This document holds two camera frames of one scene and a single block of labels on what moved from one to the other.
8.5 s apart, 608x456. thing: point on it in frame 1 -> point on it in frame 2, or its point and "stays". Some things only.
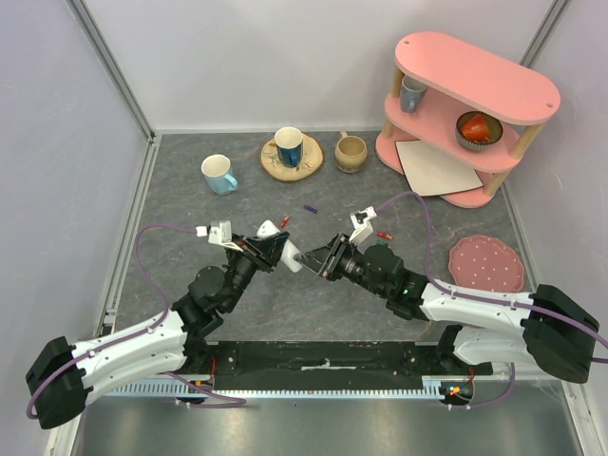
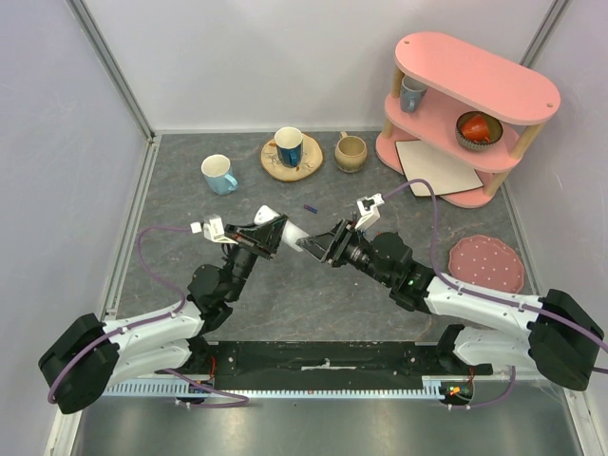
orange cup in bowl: [476, 130] stays
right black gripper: [333, 258] -> [338, 243]
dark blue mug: [289, 142] stays
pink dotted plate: [485, 264] stays
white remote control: [268, 229] -> [291, 233]
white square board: [432, 172] stays
